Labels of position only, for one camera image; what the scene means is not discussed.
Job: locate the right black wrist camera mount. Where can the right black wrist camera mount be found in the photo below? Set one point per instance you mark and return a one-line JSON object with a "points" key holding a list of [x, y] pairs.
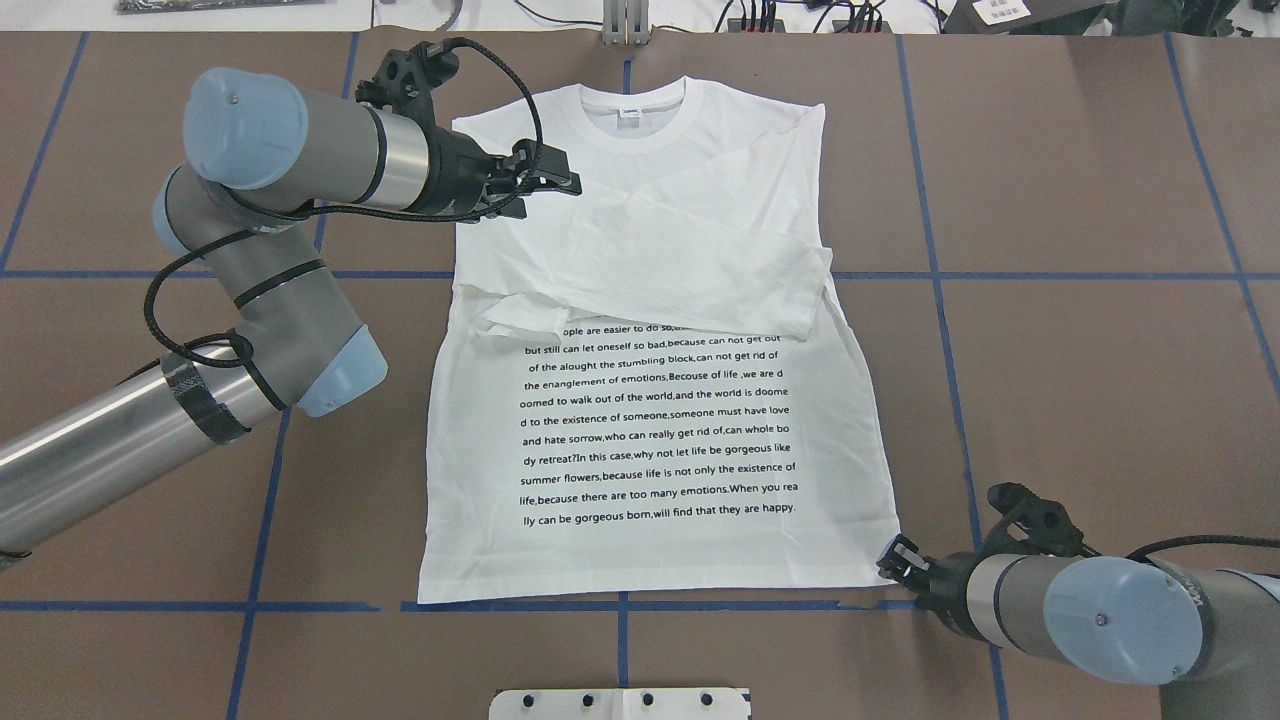
{"points": [[1032, 526]]}

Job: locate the dark box with label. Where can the dark box with label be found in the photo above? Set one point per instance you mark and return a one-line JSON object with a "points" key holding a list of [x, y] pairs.
{"points": [[1047, 18]]}

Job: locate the white long-sleeve printed shirt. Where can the white long-sleeve printed shirt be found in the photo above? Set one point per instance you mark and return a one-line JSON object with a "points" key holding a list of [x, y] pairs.
{"points": [[652, 385]]}

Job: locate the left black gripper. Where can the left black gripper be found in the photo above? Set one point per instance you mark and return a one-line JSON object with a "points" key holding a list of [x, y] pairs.
{"points": [[455, 176]]}

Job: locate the grey aluminium post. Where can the grey aluminium post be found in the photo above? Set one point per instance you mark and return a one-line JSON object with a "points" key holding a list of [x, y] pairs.
{"points": [[626, 22]]}

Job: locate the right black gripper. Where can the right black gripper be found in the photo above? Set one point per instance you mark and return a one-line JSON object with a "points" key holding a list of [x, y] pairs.
{"points": [[946, 580]]}

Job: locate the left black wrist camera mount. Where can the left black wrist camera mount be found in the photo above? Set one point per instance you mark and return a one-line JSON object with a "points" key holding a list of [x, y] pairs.
{"points": [[405, 80]]}

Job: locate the dark flat bag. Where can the dark flat bag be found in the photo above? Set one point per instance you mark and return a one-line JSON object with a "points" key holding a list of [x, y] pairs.
{"points": [[147, 7]]}

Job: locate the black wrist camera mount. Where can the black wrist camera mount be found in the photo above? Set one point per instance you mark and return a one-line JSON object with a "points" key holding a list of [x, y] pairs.
{"points": [[1032, 526], [405, 80]]}

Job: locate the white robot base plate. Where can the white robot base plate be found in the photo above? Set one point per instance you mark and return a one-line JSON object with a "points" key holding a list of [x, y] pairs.
{"points": [[623, 703]]}

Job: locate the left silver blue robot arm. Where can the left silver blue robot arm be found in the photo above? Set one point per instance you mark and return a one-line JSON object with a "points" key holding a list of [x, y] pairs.
{"points": [[251, 319]]}

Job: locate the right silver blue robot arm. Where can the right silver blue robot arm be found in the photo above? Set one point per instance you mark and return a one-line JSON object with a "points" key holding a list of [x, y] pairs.
{"points": [[1207, 639]]}

